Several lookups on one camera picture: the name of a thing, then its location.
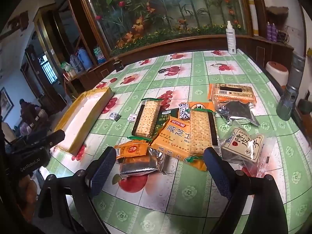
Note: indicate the grey thermos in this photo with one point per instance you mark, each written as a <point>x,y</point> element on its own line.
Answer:
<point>74,63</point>

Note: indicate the dark bottle cap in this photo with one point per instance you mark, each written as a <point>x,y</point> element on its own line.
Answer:
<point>161,71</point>

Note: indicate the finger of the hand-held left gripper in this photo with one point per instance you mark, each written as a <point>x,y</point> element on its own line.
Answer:
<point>52,137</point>

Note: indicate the blue white patterned candy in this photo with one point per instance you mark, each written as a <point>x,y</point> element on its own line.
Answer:
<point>114,116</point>
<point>185,115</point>
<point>132,117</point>
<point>184,106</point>

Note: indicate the white spray bottle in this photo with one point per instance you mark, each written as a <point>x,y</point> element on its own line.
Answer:
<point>231,39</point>

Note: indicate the blue plastic bag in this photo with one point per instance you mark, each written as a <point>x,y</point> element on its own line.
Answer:
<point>100,54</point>

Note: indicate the purple bottle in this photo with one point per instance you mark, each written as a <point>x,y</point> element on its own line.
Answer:
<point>271,31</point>

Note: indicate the person's left hand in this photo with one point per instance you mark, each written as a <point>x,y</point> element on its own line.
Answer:
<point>26,192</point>

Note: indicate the small orange snack packet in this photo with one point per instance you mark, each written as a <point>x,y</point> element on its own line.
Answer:
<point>131,148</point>

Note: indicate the framed wall picture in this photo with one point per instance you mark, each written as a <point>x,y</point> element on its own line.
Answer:
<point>6,102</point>

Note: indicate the barred window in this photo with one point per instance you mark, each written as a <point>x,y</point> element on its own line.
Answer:
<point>44,67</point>

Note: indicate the silver foil snack packet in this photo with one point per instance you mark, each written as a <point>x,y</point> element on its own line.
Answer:
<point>141,167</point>

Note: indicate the white stool red seat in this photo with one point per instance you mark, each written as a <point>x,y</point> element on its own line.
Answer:
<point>276,72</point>

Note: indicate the large silver foil packet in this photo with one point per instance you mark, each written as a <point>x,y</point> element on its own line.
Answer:
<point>235,112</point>

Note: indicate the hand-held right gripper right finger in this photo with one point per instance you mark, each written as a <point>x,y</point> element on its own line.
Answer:
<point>218,175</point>

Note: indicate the small black ink bottle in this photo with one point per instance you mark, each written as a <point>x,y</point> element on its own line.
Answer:
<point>118,65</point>

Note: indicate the blue thermos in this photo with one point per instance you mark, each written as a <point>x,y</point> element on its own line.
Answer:
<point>84,58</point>

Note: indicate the cracker packet green ends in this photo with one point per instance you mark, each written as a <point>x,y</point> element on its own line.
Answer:
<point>147,118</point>
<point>203,134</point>

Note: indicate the dark green biscuit packet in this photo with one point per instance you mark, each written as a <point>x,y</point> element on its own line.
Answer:
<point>165,117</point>

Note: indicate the clear packet with beige label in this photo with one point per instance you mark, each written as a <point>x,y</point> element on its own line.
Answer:
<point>243,145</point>

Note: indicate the orange packet with barcode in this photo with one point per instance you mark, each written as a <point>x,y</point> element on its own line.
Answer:
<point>231,92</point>

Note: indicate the green white bag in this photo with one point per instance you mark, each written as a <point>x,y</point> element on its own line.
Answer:
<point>65,67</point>

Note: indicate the fruit print tablecloth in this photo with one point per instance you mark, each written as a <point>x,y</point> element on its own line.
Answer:
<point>195,82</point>

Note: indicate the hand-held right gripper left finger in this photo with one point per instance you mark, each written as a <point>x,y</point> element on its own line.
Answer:
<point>102,173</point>

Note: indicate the orange cheese biscuit packet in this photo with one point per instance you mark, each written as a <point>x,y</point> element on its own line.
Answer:
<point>174,139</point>

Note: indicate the grey plastic appliance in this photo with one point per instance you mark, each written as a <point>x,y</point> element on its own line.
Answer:
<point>291,97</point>

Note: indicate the wooden cabinet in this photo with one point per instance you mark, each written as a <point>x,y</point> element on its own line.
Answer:
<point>102,68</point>

